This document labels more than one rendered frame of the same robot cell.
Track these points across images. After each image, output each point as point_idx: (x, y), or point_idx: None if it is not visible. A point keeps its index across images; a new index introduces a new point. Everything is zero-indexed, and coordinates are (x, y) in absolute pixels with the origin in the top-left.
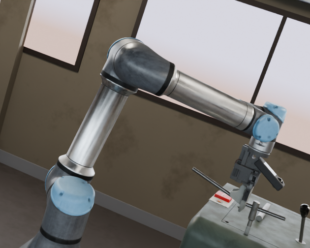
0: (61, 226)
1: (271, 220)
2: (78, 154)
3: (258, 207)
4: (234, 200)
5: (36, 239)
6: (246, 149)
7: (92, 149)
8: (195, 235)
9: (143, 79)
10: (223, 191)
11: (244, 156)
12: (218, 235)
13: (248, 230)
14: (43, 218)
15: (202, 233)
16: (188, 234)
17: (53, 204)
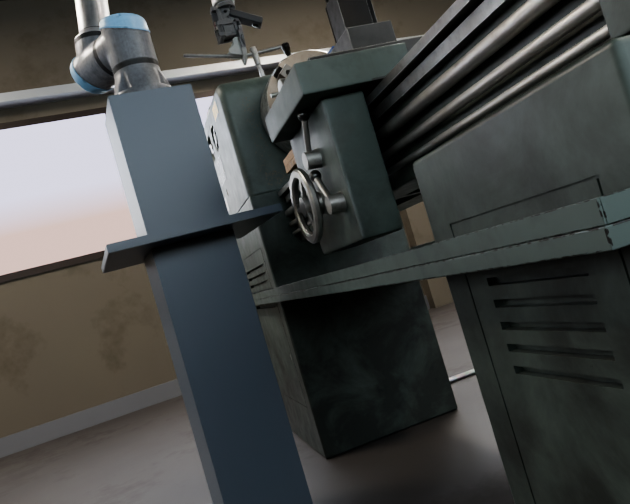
0: (139, 43)
1: None
2: (95, 17)
3: (256, 50)
4: (236, 54)
5: (122, 78)
6: (215, 8)
7: (104, 10)
8: (230, 91)
9: None
10: (221, 56)
11: (218, 15)
12: (247, 81)
13: (263, 73)
14: (114, 56)
15: (235, 87)
16: (224, 95)
17: (117, 29)
